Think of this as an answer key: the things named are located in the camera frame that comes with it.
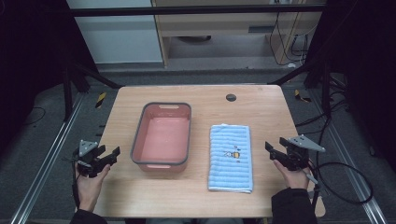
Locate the round black table grommet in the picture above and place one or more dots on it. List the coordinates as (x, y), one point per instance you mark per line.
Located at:
(231, 97)

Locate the person's left hand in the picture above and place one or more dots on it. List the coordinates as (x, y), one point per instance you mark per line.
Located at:
(90, 186)

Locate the yellow black striped tape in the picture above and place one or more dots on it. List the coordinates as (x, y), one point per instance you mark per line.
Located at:
(100, 100)
(301, 96)

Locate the pink plastic basin grey rim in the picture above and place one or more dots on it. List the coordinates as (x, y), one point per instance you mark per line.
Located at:
(163, 138)

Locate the light wooden desk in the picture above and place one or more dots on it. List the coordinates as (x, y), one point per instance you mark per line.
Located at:
(218, 23)

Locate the person's right hand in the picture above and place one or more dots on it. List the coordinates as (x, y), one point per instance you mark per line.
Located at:
(292, 177)

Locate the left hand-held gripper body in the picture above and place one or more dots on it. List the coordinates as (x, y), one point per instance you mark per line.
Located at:
(88, 161)

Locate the dark curtain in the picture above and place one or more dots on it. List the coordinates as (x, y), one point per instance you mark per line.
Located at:
(364, 62)
(31, 56)

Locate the black horizontal metal bar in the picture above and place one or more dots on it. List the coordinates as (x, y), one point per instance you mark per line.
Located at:
(186, 10)

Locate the black metal stand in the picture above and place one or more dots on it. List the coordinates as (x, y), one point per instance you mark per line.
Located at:
(77, 77)
(314, 77)

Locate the blue striped towel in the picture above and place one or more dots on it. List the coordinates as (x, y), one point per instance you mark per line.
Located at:
(230, 157)

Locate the aluminium floor rail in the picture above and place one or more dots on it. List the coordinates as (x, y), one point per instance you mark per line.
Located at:
(351, 174)
(46, 161)

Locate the white cabinet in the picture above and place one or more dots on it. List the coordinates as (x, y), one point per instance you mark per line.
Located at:
(118, 34)

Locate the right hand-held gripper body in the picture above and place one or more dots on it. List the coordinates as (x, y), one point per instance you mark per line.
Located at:
(297, 152)

